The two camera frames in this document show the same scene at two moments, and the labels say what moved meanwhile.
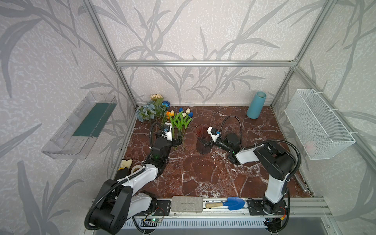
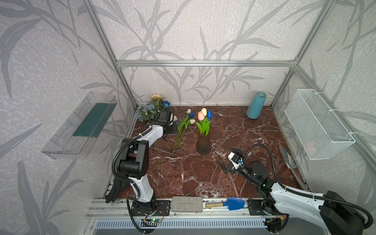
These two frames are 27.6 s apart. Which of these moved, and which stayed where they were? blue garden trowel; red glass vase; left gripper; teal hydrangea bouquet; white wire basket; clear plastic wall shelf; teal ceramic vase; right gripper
Moved: left gripper; right gripper
Stayed: teal hydrangea bouquet; white wire basket; red glass vase; teal ceramic vase; clear plastic wall shelf; blue garden trowel
